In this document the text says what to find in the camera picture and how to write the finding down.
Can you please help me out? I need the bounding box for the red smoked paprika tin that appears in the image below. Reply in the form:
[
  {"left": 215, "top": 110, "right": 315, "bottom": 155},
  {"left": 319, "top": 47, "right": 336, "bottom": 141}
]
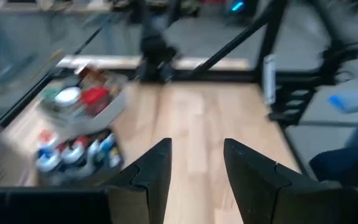
[{"left": 80, "top": 86, "right": 112, "bottom": 116}]

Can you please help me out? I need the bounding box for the green lid oregano jar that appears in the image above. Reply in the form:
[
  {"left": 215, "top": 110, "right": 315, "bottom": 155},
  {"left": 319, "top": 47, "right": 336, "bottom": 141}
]
[{"left": 39, "top": 86, "right": 61, "bottom": 104}]

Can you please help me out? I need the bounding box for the white round cap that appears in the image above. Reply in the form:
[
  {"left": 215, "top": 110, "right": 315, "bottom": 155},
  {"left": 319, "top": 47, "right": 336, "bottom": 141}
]
[{"left": 53, "top": 86, "right": 83, "bottom": 108}]

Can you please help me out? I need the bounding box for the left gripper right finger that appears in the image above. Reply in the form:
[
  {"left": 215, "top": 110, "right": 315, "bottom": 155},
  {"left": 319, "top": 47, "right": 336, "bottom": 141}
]
[{"left": 223, "top": 138, "right": 321, "bottom": 224}]

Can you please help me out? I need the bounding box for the black aluminium rig frame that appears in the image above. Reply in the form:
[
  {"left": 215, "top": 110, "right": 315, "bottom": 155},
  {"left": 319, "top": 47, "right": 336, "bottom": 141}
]
[{"left": 0, "top": 0, "right": 354, "bottom": 131}]

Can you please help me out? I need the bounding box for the black mesh basket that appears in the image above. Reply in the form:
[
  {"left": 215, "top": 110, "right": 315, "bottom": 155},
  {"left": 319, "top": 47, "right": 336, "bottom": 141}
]
[{"left": 35, "top": 129, "right": 126, "bottom": 187}]

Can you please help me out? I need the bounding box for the grey plastic bin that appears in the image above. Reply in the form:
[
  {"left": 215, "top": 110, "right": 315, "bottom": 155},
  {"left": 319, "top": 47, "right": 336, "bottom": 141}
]
[{"left": 37, "top": 67, "right": 129, "bottom": 141}]

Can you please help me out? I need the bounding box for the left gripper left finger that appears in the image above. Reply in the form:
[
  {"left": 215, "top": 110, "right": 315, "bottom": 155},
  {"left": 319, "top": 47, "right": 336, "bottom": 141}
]
[{"left": 103, "top": 138, "right": 173, "bottom": 224}]

